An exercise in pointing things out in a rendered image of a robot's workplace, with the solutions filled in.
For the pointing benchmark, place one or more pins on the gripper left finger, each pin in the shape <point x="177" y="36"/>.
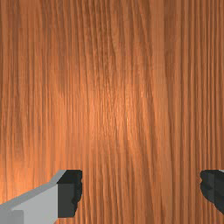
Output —
<point x="40" y="201"/>

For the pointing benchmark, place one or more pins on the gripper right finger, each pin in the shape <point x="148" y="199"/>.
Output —
<point x="214" y="185"/>

